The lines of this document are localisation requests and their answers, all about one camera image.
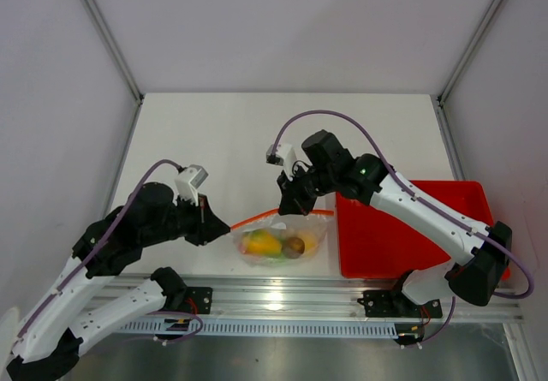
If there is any slotted cable duct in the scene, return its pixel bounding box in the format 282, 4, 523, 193
118, 317, 398, 339

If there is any aluminium frame post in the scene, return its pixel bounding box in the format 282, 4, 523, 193
64, 0, 144, 104
435, 0, 524, 106

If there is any green apple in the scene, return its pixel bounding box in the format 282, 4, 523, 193
264, 254, 291, 266

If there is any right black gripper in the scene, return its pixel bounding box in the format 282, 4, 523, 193
278, 163, 337, 216

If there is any clear orange zip top bag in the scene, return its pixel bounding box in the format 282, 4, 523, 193
229, 209, 335, 267

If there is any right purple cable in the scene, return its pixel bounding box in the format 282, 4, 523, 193
273, 109, 536, 300

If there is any right aluminium frame post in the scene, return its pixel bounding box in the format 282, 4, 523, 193
435, 0, 524, 106

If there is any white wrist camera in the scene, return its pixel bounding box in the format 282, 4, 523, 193
175, 164, 209, 206
266, 143, 297, 181

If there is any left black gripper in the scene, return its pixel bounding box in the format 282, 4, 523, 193
142, 191, 230, 246

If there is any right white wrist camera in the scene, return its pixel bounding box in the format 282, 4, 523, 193
266, 143, 297, 181

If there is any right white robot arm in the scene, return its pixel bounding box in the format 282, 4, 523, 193
266, 130, 511, 316

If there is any red plastic tray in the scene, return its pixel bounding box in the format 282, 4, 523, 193
336, 180, 494, 279

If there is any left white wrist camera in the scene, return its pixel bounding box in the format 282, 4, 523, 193
175, 164, 209, 206

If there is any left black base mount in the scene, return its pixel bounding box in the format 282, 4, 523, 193
160, 287, 213, 315

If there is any brown kiwi fruit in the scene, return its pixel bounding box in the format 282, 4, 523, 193
282, 236, 306, 259

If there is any left aluminium frame post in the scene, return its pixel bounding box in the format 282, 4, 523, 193
64, 0, 144, 104

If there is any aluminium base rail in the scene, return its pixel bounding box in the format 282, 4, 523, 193
80, 274, 523, 323

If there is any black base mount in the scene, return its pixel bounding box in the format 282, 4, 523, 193
160, 287, 213, 315
357, 289, 443, 318

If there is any orange fruit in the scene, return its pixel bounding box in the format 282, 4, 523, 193
299, 231, 321, 255

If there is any yellow green mango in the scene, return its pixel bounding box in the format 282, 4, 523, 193
241, 229, 283, 258

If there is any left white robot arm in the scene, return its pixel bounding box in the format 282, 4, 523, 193
6, 182, 230, 380

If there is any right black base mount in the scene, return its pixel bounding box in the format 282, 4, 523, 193
357, 289, 443, 318

